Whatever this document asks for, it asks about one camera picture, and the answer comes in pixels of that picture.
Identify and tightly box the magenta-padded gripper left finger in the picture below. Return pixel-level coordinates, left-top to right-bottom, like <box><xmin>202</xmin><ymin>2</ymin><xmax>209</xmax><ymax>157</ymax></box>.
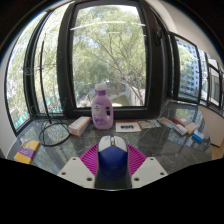
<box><xmin>57</xmin><ymin>143</ymin><xmax>100</xmax><ymax>190</ymax></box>

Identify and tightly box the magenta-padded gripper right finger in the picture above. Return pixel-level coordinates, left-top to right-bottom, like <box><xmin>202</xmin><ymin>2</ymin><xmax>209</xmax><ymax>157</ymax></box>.
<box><xmin>127</xmin><ymin>143</ymin><xmax>169</xmax><ymax>190</ymax></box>

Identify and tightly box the blue and white computer mouse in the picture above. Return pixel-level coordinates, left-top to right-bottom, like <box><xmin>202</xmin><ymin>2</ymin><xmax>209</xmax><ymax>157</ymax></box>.
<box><xmin>97</xmin><ymin>134</ymin><xmax>129</xmax><ymax>183</ymax></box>

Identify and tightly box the small orange white box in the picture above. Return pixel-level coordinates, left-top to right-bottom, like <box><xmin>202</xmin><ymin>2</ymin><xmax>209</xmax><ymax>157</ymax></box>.
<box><xmin>68</xmin><ymin>115</ymin><xmax>92</xmax><ymax>137</ymax></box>

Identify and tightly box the printed paper leaflet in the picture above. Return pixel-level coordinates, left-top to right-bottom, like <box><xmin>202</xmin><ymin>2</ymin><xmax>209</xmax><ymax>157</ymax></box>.
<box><xmin>138</xmin><ymin>119</ymin><xmax>162</xmax><ymax>130</ymax></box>

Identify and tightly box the white card with dark print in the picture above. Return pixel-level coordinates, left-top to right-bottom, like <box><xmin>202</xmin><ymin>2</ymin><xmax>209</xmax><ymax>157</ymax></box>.
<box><xmin>115</xmin><ymin>121</ymin><xmax>143</xmax><ymax>133</ymax></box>

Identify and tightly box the yellow and purple book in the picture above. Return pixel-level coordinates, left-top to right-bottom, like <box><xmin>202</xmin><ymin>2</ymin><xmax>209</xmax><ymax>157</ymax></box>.
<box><xmin>13</xmin><ymin>139</ymin><xmax>41</xmax><ymax>165</ymax></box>

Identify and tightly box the red and beige book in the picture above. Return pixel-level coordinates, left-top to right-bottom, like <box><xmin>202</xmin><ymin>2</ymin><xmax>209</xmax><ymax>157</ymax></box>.
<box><xmin>172</xmin><ymin>116</ymin><xmax>200</xmax><ymax>135</ymax></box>

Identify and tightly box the small blue box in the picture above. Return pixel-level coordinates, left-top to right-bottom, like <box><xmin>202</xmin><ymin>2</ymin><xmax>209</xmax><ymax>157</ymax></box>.
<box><xmin>192</xmin><ymin>129</ymin><xmax>205</xmax><ymax>144</ymax></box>

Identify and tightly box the purple detergent bottle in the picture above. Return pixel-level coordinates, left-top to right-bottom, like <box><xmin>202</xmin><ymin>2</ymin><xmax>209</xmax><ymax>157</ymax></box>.
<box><xmin>91</xmin><ymin>82</ymin><xmax>115</xmax><ymax>131</ymax></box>

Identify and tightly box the black wire stand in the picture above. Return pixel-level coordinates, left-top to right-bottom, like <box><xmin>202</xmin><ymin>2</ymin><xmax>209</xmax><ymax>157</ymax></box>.
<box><xmin>38</xmin><ymin>39</ymin><xmax>72</xmax><ymax>148</ymax></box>

